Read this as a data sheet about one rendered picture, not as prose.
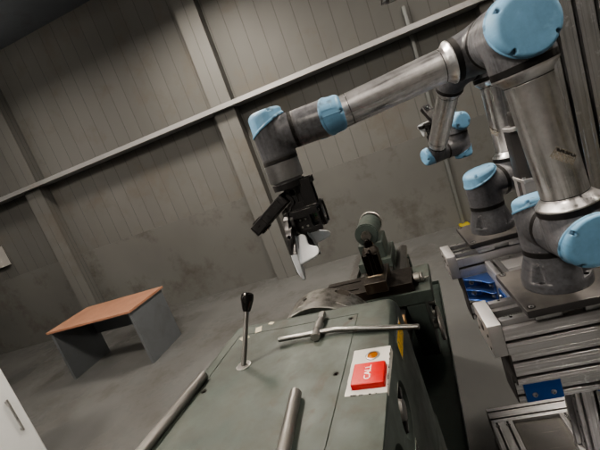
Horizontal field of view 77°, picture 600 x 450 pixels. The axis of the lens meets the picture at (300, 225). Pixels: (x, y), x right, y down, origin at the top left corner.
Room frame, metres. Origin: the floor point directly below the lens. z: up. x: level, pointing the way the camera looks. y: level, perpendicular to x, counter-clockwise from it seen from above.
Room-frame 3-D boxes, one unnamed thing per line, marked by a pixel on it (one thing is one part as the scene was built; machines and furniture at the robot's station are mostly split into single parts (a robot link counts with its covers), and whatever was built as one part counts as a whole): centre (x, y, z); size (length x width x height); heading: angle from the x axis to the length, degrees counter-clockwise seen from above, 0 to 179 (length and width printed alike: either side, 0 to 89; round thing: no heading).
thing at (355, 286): (1.70, -0.21, 0.95); 0.43 x 0.18 x 0.04; 70
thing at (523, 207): (0.84, -0.55, 1.33); 0.13 x 0.12 x 0.14; 170
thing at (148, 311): (4.46, 2.58, 0.34); 1.26 x 0.65 x 0.68; 73
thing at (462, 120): (1.60, -0.78, 1.56); 0.11 x 0.08 x 0.09; 7
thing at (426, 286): (1.74, -0.24, 0.90); 0.53 x 0.30 x 0.06; 70
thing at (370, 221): (2.23, -0.39, 1.01); 0.30 x 0.20 x 0.29; 160
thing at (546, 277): (0.85, -0.55, 1.21); 0.15 x 0.15 x 0.10
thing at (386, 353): (0.63, -0.03, 1.23); 0.13 x 0.08 x 0.06; 160
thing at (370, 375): (0.61, -0.02, 1.26); 0.06 x 0.06 x 0.02; 70
